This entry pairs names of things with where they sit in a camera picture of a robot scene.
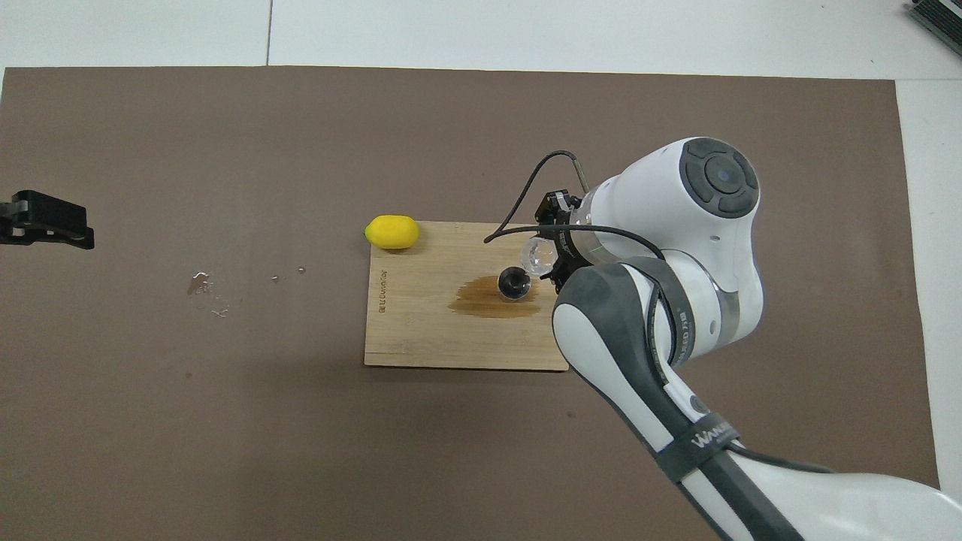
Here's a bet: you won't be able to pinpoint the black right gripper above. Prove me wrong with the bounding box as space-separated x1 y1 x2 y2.
535 190 585 295

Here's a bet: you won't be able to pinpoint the clear glass cup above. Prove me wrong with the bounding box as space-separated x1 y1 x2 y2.
524 235 561 276

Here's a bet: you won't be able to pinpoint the metal jigger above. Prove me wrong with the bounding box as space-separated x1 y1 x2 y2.
498 266 531 301

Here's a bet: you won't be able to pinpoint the wooden cutting board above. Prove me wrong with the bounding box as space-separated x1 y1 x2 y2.
365 222 570 371

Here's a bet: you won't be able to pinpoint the yellow lemon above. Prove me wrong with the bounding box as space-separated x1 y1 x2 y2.
365 214 420 250

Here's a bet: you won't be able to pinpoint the brown table mat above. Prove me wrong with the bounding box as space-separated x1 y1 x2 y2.
0 66 946 541

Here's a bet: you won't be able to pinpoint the grey striped device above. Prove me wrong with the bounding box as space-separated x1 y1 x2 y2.
908 0 962 55

